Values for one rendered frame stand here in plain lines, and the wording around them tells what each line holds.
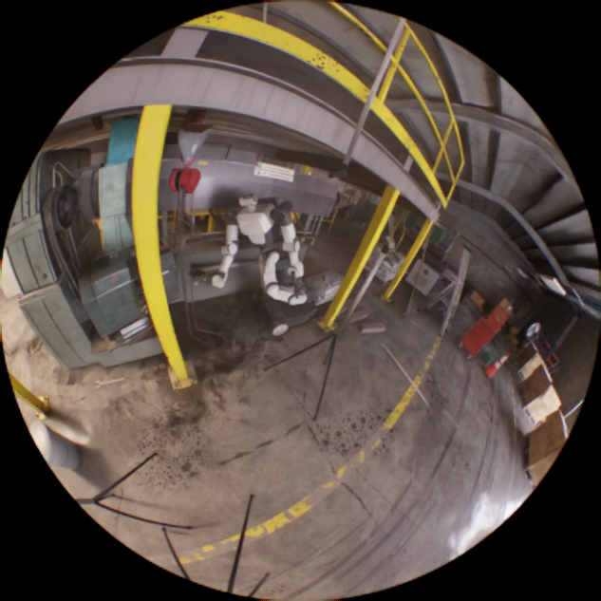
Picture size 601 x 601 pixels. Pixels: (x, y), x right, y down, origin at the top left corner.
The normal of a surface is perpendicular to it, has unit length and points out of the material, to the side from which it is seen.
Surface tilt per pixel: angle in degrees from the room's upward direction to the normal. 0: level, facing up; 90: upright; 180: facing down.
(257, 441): 0
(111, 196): 90
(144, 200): 90
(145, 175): 90
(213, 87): 90
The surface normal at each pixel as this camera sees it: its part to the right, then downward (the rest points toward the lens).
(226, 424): 0.29, -0.75
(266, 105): 0.58, 0.63
